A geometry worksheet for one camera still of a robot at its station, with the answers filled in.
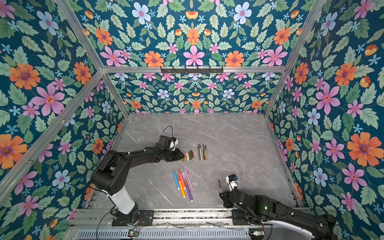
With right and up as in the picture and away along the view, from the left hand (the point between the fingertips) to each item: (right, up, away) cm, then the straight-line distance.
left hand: (185, 153), depth 92 cm
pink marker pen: (+1, -11, -3) cm, 12 cm away
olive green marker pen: (+11, -1, +7) cm, 13 cm away
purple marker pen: (+3, -20, -10) cm, 22 cm away
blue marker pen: (-5, -14, -5) cm, 16 cm away
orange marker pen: (-1, -19, -10) cm, 21 cm away
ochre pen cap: (-1, -4, +2) cm, 5 cm away
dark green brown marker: (+8, -1, +7) cm, 11 cm away
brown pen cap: (+4, -1, +5) cm, 6 cm away
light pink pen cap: (+1, -3, +4) cm, 5 cm away
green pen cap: (+2, -2, +4) cm, 5 cm away
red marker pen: (-1, -14, -5) cm, 15 cm away
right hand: (+19, -20, -16) cm, 32 cm away
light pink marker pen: (+10, -1, +7) cm, 12 cm away
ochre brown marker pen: (+20, -17, -15) cm, 31 cm away
